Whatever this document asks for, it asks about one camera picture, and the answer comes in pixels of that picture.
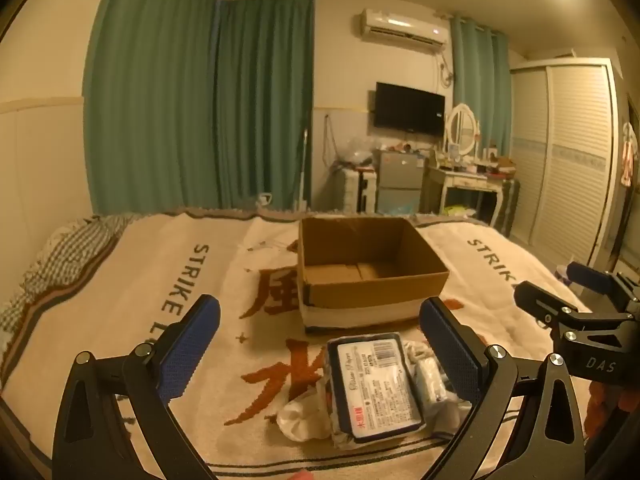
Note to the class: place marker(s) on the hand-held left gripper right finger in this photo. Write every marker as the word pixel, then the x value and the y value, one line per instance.
pixel 450 345

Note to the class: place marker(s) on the white suitcase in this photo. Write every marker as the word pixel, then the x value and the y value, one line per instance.
pixel 357 190

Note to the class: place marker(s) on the white dressing table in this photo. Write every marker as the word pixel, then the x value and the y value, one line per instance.
pixel 465 180

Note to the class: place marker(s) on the small white tissue packet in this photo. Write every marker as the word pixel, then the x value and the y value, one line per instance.
pixel 432 380

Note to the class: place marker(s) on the yellow-green bag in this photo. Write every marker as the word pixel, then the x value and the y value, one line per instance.
pixel 460 210

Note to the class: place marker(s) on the white air conditioner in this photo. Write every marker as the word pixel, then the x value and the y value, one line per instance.
pixel 400 25

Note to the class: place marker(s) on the white oval vanity mirror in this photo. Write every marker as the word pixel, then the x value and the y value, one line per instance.
pixel 462 130

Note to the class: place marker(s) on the white louvred wardrobe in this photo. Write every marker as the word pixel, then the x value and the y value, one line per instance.
pixel 570 160

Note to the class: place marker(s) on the black wall television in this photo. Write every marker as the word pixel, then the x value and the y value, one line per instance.
pixel 410 107

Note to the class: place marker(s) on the wide green curtain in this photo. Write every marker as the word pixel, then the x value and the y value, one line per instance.
pixel 150 85

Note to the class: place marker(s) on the small grey fridge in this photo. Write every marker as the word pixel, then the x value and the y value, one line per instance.
pixel 400 180

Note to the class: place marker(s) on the checked bed sheet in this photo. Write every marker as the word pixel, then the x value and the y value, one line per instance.
pixel 65 255

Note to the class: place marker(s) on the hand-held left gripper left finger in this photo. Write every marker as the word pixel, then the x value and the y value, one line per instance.
pixel 192 345

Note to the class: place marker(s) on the dark blue tissue pack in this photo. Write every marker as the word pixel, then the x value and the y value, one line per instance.
pixel 375 385

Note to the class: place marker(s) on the cream printed blanket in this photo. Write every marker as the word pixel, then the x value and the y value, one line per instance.
pixel 150 270

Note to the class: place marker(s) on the cardboard box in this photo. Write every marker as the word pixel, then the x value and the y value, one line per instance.
pixel 345 305

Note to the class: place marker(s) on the hanging pink garment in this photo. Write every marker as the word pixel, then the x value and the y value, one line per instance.
pixel 627 155

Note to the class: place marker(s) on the narrow green curtain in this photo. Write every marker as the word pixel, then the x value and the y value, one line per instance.
pixel 477 70

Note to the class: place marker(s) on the clear plastic bag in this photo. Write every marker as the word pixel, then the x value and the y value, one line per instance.
pixel 355 150

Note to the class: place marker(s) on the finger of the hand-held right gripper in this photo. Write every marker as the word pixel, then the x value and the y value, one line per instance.
pixel 542 302
pixel 590 276

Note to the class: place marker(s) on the dark suitcase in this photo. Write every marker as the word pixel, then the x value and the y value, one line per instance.
pixel 511 207

